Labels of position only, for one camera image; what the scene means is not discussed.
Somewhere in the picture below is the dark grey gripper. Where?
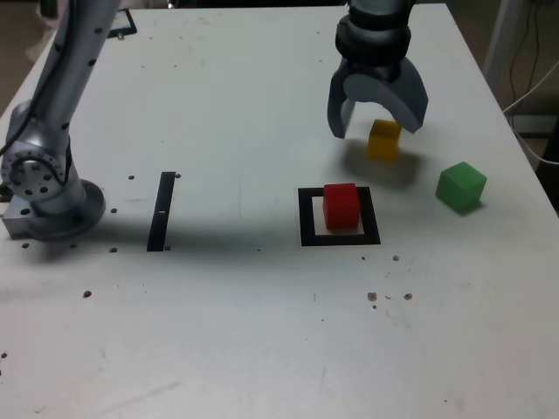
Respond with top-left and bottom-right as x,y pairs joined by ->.
328,58 -> 430,141

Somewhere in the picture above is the white post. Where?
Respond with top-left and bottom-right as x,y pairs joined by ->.
481,0 -> 532,104

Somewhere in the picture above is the black tape square outline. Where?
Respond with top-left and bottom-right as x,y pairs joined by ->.
297,186 -> 382,248

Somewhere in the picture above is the yellow cube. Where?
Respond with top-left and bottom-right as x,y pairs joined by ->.
365,119 -> 403,162

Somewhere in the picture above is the white cable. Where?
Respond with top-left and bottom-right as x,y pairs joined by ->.
502,60 -> 559,166

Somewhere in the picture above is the black smartphone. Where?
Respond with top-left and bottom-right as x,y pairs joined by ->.
107,8 -> 138,39

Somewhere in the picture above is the red cube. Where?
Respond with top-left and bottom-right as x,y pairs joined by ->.
321,182 -> 362,231

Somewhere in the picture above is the black tape strip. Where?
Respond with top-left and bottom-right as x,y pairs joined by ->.
146,171 -> 176,253

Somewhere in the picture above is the black cable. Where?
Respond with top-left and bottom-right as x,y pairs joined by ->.
509,0 -> 542,104

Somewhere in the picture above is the green cube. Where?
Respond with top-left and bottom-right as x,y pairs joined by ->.
435,161 -> 488,215

